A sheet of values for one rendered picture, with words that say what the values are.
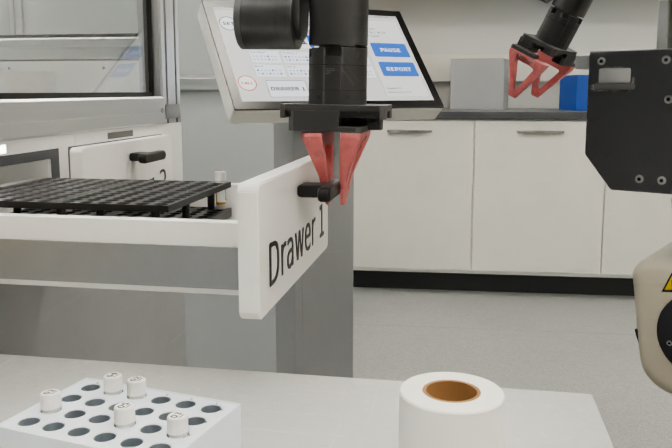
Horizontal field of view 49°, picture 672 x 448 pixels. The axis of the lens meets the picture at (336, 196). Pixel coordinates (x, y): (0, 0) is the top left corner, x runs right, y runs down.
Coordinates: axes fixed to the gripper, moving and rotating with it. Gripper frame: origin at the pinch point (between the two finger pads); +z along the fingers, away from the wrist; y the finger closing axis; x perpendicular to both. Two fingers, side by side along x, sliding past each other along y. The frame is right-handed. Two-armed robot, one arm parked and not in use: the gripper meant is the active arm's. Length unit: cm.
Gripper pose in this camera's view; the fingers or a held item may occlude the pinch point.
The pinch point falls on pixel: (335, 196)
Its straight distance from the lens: 74.5
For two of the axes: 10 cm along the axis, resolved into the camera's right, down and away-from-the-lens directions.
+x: -1.8, 1.4, -9.7
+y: -9.8, -0.4, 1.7
